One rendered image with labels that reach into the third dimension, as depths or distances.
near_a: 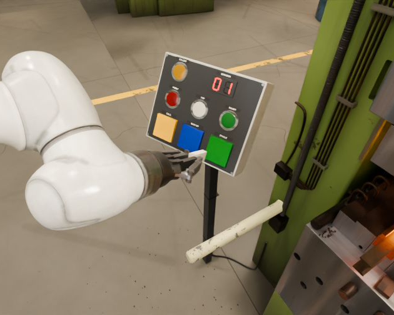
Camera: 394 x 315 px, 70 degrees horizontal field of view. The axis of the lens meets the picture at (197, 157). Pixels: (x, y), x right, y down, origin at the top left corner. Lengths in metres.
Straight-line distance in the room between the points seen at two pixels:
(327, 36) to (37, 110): 0.69
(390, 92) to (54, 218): 0.58
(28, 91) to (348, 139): 0.76
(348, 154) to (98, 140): 0.69
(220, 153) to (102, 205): 0.48
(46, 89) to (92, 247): 1.50
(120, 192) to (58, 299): 1.42
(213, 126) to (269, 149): 1.60
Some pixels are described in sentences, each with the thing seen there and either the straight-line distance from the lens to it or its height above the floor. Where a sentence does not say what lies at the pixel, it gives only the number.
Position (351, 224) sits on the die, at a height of 0.97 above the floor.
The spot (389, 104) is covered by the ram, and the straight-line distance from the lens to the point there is 0.63.
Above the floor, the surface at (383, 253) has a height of 1.02.
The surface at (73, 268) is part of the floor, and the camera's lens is 1.86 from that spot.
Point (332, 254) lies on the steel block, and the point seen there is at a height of 0.90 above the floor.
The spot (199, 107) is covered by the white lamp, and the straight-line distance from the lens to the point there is 0.85.
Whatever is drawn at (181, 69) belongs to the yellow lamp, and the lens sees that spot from 0.89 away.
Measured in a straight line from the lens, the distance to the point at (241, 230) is 1.11.
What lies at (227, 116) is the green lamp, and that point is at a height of 1.10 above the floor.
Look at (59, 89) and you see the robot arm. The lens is 0.47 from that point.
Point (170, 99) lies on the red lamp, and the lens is 0.90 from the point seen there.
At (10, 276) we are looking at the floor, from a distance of 2.00.
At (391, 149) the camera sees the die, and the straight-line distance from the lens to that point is 0.66.
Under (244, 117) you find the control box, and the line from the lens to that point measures 0.80.
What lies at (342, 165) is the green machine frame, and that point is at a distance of 0.93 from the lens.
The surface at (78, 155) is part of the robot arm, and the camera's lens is 0.42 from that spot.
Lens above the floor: 1.57
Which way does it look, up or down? 44 degrees down
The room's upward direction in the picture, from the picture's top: straight up
